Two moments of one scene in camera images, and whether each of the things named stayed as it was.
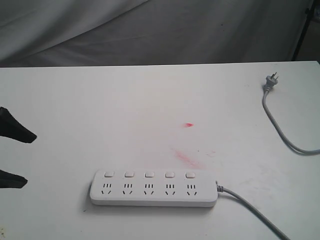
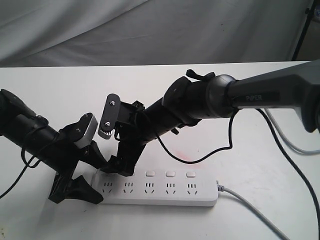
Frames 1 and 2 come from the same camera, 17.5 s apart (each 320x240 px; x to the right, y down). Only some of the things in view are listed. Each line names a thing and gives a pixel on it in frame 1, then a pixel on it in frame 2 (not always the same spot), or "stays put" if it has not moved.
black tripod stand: x=309 y=11 stays put
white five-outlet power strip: x=154 y=188 stays put
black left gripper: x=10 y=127 -> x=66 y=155
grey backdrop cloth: x=74 y=33 stays put
